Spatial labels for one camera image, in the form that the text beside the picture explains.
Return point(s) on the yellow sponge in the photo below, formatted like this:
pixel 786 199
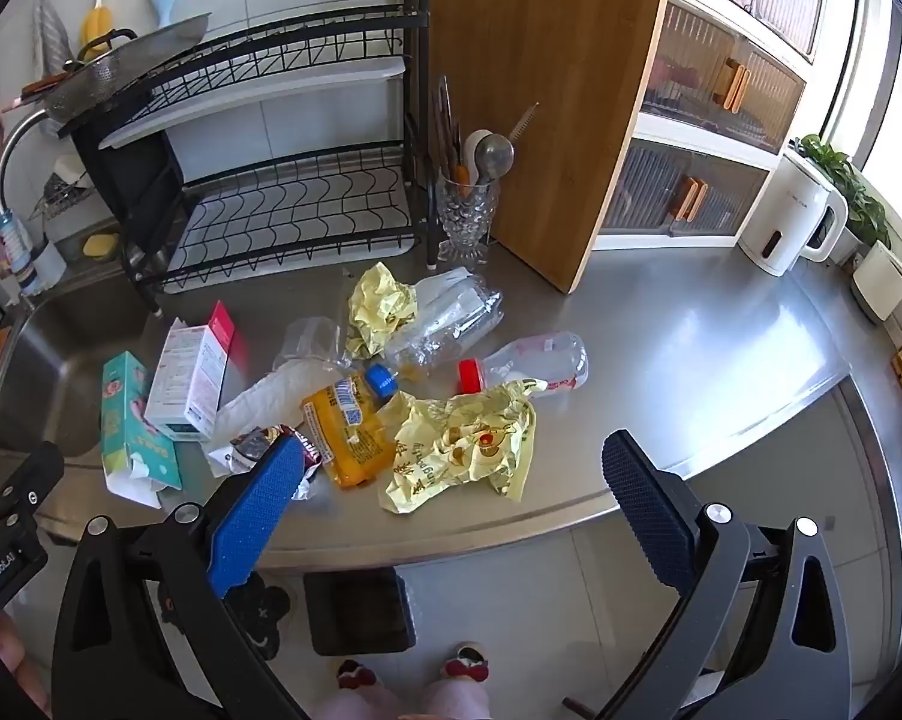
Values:
pixel 99 244

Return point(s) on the metal ladle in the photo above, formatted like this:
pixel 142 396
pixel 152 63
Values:
pixel 494 156

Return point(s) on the thin bottle brush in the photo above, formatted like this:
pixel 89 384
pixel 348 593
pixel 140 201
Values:
pixel 524 120

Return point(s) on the dark chopsticks bundle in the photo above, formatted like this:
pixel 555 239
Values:
pixel 445 135

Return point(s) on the steel faucet blue filter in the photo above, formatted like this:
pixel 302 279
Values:
pixel 12 240

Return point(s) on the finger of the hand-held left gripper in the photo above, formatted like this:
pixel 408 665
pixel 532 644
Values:
pixel 31 476

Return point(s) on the dark snack wrapper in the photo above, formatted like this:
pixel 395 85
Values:
pixel 248 446

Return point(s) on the steel sink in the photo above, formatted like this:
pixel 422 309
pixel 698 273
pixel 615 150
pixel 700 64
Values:
pixel 54 360

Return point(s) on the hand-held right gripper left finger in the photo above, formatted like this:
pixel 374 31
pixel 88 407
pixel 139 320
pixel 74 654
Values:
pixel 256 510

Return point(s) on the white holder cup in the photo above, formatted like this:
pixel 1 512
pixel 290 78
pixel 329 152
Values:
pixel 50 262

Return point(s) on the person's pink fleece pants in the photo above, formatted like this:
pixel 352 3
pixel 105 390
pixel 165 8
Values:
pixel 458 699

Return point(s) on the white paper towel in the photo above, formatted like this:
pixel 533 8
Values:
pixel 260 401

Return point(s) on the green potted plant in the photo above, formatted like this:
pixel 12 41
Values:
pixel 848 180

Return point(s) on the small yellow plastic bag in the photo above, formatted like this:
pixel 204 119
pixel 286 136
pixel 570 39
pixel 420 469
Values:
pixel 380 300

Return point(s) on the black trash bin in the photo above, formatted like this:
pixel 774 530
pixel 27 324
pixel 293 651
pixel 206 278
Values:
pixel 357 611

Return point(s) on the white and pink carton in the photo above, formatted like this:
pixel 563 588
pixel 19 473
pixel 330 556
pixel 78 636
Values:
pixel 185 382

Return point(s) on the orange plastic packet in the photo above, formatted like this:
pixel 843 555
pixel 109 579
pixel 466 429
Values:
pixel 346 442

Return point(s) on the grey hanging cloth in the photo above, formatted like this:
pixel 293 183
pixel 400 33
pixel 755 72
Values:
pixel 50 30

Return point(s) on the large yellow plastic bag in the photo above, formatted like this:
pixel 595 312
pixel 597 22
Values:
pixel 451 450

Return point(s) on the clear plastic cup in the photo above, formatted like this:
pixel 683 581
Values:
pixel 308 341

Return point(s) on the white electric kettle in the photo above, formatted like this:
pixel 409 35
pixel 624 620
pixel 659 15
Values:
pixel 784 217

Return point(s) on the red patterned slipper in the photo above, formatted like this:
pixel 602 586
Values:
pixel 357 675
pixel 466 661

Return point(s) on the glass utensil holder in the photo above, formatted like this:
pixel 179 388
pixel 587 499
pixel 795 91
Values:
pixel 462 217

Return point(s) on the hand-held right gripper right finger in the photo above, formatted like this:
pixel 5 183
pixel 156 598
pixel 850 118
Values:
pixel 646 510

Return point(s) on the clear plastic bottle blue cap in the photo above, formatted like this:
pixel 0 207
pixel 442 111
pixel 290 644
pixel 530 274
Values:
pixel 451 322

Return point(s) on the steel colander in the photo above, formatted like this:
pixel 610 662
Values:
pixel 114 79

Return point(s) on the bamboo cutting board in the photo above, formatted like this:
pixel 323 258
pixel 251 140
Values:
pixel 556 90

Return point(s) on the white spoon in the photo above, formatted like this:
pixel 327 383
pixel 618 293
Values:
pixel 472 144

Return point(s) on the black floor mat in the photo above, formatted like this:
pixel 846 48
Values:
pixel 260 615

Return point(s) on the small clear bottle red cap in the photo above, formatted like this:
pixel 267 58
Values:
pixel 541 364

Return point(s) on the teal tissue box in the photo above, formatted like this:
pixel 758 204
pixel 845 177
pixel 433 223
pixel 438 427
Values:
pixel 125 420

